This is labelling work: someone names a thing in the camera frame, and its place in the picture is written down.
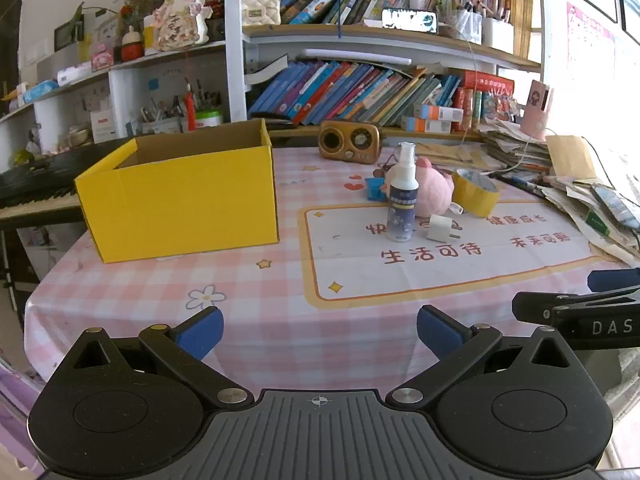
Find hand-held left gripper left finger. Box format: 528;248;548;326
50;306;255;410

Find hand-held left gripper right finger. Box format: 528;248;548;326
386;305;592;410

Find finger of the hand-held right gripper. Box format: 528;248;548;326
512;285;640;323
587;268;640;292

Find white charger plug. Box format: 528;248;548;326
426;214;463;244

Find yellow tape roll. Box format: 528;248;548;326
451;169;500;218

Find yellow cardboard box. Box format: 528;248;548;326
74;118;280;264

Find white spray bottle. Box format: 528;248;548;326
386;142;420;241

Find pink plush pig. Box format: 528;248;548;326
382;156;455;218

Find pink checked tablecloth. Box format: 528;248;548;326
24;146;636;391

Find stack of loose papers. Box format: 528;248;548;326
475;120;640;266

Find black marker pen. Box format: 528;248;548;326
487;172;546;198

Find kraft paper envelope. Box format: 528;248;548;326
545;135;598;181

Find pile of brown envelopes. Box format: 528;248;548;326
415;141;506;171

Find colourful foil charms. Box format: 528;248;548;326
482;87;521;123

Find blue orange carton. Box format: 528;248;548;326
414;104;465;122
401;116;463;134

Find brown retro radio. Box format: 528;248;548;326
319;120;383;165

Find white jar green lid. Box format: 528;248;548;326
192;110;223;131

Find pen holder with pens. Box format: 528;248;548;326
139;95;183;136

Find set of red dictionaries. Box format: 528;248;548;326
457;71;516;131

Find white box red label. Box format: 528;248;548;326
90;109;118;143

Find black keyboard piano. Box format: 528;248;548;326
0;136;138;211

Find row of blue books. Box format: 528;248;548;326
248;60;463;128

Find white side shelf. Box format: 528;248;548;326
0;40;236;161

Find white storage box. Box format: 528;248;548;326
481;16;515;55

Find white wooden bookshelf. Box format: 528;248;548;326
225;0;546;136

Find flat white box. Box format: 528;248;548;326
57;62;93;86

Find blue tissue pack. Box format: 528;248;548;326
22;80;58;103

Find white lamp bar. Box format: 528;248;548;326
302;49;413;66

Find clear pen holder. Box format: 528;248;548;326
445;7;483;43

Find lucky cat ornament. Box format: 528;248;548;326
151;0;211;52

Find white digital clock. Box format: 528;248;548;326
381;8;439;35

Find white quilted handbag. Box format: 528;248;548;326
241;0;282;26

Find pink wall calendar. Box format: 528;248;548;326
565;0;618;111

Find black picture frame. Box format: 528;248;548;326
54;20;86;52

